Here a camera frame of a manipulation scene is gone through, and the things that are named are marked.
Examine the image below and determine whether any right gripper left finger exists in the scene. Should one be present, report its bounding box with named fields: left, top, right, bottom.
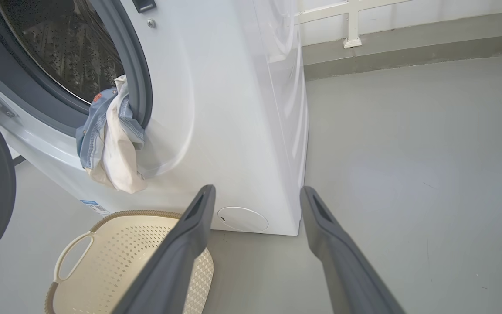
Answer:
left=112, top=184, right=217, bottom=314

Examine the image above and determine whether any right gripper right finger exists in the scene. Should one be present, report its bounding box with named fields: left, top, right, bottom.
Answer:
left=300, top=186, right=406, bottom=314

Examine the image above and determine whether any white cloth garment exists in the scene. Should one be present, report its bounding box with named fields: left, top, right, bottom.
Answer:
left=86, top=75, right=148, bottom=195

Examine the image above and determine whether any blue denim garment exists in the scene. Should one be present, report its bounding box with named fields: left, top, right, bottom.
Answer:
left=75, top=87, right=146, bottom=170

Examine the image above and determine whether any cream perforated laundry basket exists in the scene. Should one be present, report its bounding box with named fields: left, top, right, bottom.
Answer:
left=44, top=210, right=214, bottom=314

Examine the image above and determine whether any white front-load washing machine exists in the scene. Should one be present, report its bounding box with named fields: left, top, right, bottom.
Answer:
left=0, top=0, right=309, bottom=236

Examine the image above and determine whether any black door latch socket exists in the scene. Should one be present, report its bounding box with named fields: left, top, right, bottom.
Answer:
left=131, top=0, right=156, bottom=13

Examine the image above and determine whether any round white filter cover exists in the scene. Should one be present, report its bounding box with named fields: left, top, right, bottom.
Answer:
left=217, top=206, right=269, bottom=232

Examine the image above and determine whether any blue energy label sticker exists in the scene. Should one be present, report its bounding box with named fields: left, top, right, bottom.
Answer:
left=80, top=200, right=111, bottom=216

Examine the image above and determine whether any perforated steel washer drum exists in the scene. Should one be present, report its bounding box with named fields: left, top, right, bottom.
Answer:
left=0, top=0, right=125, bottom=104

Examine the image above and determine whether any white railing post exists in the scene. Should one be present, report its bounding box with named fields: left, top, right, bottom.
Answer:
left=295, top=0, right=408, bottom=48

